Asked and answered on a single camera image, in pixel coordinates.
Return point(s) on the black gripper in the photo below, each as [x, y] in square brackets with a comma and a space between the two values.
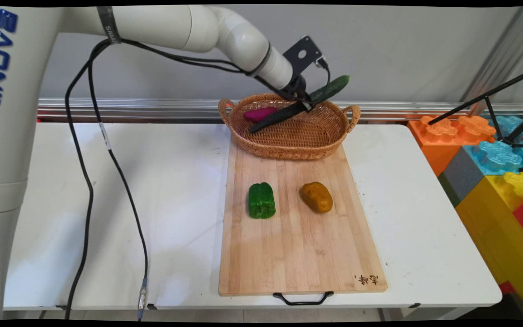
[298, 85]

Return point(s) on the long dark green cucumber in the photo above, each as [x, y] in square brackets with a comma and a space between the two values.
[279, 116]

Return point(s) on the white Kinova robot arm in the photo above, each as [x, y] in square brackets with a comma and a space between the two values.
[12, 136]

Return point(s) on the woven wicker basket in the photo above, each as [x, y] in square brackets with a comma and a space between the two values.
[298, 141]

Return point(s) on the magenta eggplant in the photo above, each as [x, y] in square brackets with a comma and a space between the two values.
[259, 114]

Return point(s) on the brown potato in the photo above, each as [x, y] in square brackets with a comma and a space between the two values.
[317, 197]

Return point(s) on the green bell pepper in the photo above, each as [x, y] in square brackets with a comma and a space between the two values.
[261, 200]

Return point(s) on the orange foam block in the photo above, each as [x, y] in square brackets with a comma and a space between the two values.
[443, 136]

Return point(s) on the bamboo cutting board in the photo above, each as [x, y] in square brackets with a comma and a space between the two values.
[302, 254]

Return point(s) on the grey foam block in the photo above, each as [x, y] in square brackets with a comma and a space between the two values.
[463, 177]

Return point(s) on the black tripod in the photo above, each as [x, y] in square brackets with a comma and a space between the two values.
[493, 97]

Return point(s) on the blue foam block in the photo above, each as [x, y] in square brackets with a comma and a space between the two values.
[497, 156]

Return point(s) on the black wrist camera mount plate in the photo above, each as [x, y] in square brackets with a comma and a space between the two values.
[303, 53]

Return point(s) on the aluminium rail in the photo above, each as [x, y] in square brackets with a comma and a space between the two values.
[152, 109]

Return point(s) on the slanted aluminium post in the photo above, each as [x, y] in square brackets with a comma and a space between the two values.
[502, 54]

